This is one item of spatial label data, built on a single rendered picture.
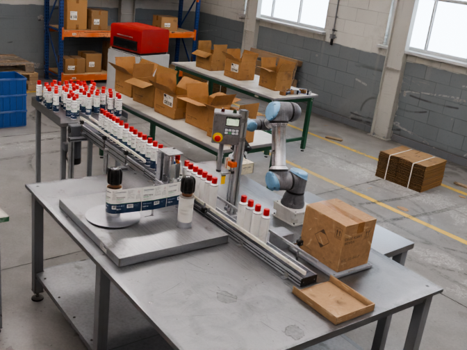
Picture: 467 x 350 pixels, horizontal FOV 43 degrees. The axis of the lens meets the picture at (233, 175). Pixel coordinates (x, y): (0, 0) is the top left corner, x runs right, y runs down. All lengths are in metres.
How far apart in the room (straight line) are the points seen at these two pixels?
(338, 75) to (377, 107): 0.96
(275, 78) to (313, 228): 4.63
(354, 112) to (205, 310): 7.30
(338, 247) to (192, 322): 0.92
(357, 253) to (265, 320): 0.76
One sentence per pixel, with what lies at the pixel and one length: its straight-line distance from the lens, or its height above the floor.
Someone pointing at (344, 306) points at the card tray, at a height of 0.83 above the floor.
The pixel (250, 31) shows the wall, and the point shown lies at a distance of 11.34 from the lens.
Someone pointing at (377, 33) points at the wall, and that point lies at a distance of 9.48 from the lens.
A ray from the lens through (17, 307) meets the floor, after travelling 4.29.
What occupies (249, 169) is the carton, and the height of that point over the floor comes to 0.98.
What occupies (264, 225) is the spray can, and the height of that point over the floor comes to 1.00.
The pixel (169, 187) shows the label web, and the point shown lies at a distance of 3.49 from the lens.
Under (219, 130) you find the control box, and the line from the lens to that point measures 3.53.
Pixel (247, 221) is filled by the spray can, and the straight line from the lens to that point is 3.34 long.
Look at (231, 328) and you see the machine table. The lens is 2.67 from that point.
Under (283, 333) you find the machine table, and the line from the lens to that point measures 2.69.
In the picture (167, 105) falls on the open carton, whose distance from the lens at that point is 5.93.
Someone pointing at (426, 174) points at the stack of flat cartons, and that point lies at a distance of 7.30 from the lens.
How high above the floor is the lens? 2.34
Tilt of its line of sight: 20 degrees down
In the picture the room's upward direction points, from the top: 7 degrees clockwise
